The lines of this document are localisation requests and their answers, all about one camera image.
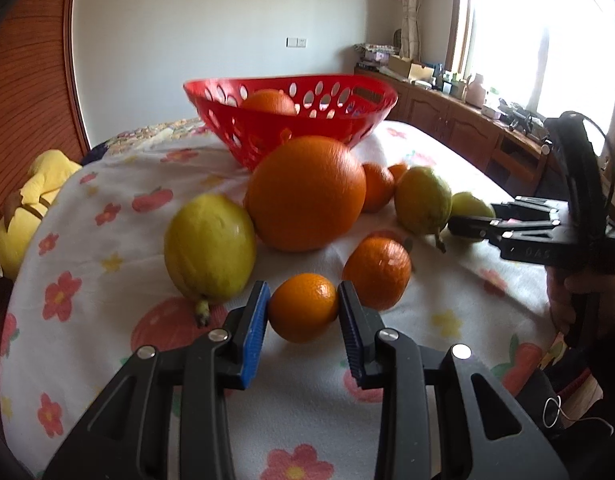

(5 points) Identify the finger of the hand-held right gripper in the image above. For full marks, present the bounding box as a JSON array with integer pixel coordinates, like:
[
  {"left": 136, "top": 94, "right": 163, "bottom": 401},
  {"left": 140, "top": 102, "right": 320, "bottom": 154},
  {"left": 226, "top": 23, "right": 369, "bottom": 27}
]
[
  {"left": 491, "top": 198, "right": 571, "bottom": 225},
  {"left": 447, "top": 215, "right": 563, "bottom": 248}
]

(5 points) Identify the small smooth orange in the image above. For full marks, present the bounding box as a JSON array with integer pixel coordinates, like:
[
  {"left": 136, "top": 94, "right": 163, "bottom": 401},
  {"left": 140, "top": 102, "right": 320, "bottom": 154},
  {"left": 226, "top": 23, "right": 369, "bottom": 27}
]
[{"left": 267, "top": 273, "right": 339, "bottom": 344}]

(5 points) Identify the open cardboard box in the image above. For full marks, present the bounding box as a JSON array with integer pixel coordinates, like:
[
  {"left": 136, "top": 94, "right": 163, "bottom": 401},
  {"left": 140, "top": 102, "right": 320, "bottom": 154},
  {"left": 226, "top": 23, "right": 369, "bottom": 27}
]
[{"left": 389, "top": 54, "right": 414, "bottom": 78}]

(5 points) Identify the wooden framed window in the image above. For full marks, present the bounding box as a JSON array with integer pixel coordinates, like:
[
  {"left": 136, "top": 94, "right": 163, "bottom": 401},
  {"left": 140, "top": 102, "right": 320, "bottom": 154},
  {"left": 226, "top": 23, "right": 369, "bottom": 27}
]
[{"left": 445, "top": 0, "right": 615, "bottom": 136}]

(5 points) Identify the thin white string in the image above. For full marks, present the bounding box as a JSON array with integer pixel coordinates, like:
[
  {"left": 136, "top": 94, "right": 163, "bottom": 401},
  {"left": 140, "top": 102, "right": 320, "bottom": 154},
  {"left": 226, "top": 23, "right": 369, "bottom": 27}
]
[{"left": 542, "top": 395, "right": 614, "bottom": 436}]

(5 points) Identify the orange with smooth skin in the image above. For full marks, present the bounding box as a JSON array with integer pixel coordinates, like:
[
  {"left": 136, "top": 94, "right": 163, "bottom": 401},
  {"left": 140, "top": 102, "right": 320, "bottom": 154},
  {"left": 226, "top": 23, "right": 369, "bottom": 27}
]
[{"left": 240, "top": 89, "right": 298, "bottom": 117}]

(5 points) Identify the small dimpled orange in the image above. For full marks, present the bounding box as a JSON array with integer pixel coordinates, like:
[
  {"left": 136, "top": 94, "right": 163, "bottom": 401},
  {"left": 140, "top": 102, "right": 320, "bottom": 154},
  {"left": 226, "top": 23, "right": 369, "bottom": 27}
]
[{"left": 341, "top": 236, "right": 413, "bottom": 311}]

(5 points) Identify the floral patterned quilt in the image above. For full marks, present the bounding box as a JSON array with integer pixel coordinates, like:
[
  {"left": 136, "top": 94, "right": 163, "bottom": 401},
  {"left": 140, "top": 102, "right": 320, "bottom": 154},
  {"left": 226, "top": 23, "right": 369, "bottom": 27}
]
[{"left": 94, "top": 117, "right": 213, "bottom": 158}]

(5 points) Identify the red perforated plastic basket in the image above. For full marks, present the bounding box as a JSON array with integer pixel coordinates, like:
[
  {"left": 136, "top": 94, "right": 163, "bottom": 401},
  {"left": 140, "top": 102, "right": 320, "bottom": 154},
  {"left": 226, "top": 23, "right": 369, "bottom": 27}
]
[{"left": 183, "top": 74, "right": 399, "bottom": 173}]

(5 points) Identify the beige curtain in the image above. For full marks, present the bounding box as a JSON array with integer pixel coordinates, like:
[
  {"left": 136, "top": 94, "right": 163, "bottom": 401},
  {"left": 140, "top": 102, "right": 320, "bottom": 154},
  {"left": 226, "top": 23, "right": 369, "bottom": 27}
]
[{"left": 400, "top": 0, "right": 427, "bottom": 61}]

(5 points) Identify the yellow-green pear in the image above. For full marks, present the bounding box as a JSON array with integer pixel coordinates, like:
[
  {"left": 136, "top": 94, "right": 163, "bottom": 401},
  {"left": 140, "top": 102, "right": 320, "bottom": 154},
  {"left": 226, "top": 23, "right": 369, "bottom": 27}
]
[{"left": 394, "top": 166, "right": 453, "bottom": 253}]

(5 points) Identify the brown wooden wardrobe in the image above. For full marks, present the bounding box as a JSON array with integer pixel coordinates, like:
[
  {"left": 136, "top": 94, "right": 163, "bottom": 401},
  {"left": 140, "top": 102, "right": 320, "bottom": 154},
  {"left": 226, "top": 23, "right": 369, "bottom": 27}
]
[{"left": 0, "top": 0, "right": 90, "bottom": 216}]

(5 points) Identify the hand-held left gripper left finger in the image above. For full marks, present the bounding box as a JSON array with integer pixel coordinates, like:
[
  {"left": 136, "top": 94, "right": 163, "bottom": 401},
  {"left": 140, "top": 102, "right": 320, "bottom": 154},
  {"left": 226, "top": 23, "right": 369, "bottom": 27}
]
[{"left": 41, "top": 281, "right": 272, "bottom": 480}]

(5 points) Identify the brown wooden cabinet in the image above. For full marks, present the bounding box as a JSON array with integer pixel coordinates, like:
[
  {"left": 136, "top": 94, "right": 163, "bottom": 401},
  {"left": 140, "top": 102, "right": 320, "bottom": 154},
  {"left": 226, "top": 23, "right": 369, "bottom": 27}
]
[{"left": 355, "top": 62, "right": 553, "bottom": 196}]

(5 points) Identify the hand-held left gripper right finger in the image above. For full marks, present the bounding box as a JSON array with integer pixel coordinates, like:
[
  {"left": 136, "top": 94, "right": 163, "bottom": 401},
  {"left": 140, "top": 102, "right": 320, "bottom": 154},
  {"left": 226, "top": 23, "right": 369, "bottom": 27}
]
[{"left": 337, "top": 281, "right": 571, "bottom": 480}]

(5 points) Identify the person's right hand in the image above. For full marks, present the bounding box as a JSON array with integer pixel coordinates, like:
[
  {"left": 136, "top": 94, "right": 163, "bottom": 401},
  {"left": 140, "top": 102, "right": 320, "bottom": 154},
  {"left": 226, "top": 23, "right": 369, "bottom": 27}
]
[{"left": 546, "top": 262, "right": 588, "bottom": 333}]

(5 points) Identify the large orange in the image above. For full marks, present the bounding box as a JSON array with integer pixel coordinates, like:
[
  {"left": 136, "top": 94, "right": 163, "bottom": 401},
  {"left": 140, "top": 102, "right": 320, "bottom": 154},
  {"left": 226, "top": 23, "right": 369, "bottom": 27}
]
[{"left": 244, "top": 136, "right": 368, "bottom": 253}]

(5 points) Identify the yellow plush toy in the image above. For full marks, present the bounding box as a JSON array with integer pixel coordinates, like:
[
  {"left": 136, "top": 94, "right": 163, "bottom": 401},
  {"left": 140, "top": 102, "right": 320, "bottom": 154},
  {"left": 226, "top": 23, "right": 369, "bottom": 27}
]
[{"left": 0, "top": 149, "right": 83, "bottom": 281}]

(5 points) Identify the patterned cloth pile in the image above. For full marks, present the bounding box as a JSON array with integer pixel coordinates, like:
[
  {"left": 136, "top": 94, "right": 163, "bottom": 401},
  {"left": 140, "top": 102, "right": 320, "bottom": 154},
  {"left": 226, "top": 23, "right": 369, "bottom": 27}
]
[{"left": 355, "top": 42, "right": 401, "bottom": 64}]

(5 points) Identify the white flower-print blanket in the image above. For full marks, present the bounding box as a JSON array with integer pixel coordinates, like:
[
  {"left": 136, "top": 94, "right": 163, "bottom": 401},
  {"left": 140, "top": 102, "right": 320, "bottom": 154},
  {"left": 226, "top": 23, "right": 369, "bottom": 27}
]
[{"left": 0, "top": 119, "right": 573, "bottom": 480}]

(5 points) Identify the large yellow pear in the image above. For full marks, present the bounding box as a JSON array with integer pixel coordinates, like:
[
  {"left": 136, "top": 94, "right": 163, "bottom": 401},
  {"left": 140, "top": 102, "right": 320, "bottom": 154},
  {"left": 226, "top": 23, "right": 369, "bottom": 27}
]
[{"left": 164, "top": 194, "right": 258, "bottom": 328}]

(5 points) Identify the black device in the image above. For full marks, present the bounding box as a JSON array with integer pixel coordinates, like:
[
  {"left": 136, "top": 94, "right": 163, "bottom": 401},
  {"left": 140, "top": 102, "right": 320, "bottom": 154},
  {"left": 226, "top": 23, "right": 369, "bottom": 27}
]
[{"left": 500, "top": 102, "right": 539, "bottom": 133}]

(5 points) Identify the small pale yellow pear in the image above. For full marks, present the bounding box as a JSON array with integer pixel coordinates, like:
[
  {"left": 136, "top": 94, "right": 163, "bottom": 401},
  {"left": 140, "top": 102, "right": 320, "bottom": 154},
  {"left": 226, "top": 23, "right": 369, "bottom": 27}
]
[{"left": 450, "top": 191, "right": 497, "bottom": 222}]

